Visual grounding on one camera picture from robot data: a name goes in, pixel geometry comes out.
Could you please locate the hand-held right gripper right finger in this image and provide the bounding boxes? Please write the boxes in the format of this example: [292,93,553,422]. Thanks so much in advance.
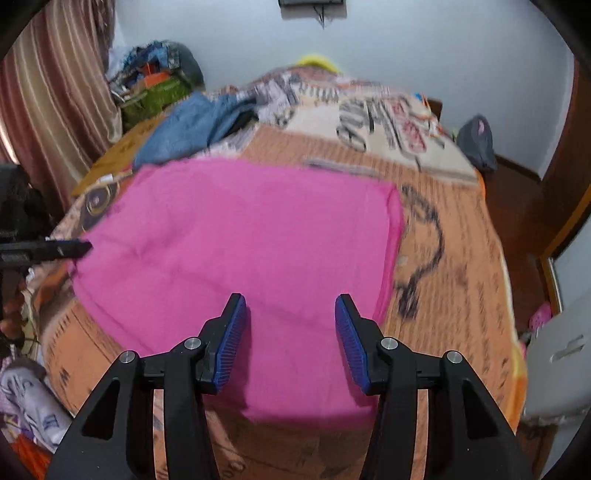
[335,294,536,480]

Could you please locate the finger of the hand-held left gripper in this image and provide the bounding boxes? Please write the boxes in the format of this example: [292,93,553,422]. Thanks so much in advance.
[0,237,93,265]

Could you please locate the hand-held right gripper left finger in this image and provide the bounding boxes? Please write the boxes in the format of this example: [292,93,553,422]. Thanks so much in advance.
[45,292,247,480]

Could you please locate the pink pants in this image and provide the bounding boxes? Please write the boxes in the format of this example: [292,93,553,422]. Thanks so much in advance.
[71,157,407,423]

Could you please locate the striped brown curtain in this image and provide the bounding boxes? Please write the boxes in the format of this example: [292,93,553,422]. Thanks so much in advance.
[0,0,123,210]

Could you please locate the bed with orange printed sheet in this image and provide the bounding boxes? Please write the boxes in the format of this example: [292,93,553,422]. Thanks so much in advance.
[25,65,529,480]

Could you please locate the white printed cloth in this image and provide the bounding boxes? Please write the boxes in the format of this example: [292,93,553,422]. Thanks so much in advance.
[0,360,75,455]

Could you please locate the blue denim garment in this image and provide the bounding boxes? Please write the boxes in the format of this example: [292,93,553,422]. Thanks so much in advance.
[134,91,259,167]

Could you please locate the pile of clothes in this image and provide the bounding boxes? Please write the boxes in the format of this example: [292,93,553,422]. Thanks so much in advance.
[106,41,205,132]

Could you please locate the pink toy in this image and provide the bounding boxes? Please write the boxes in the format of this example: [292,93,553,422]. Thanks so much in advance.
[519,302,552,342]

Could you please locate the grey plastic chair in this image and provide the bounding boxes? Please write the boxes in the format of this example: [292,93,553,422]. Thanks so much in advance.
[522,288,591,423]

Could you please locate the grey backpack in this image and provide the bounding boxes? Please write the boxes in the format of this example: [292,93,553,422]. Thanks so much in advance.
[455,115,498,174]

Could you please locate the yellow pillow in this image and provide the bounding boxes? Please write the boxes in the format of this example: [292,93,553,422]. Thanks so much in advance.
[295,54,341,73]

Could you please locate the wooden door frame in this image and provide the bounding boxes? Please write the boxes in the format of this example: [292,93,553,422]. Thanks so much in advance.
[538,175,591,315]

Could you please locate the black wall fixture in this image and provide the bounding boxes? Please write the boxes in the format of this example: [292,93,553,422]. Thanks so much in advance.
[278,0,347,28]

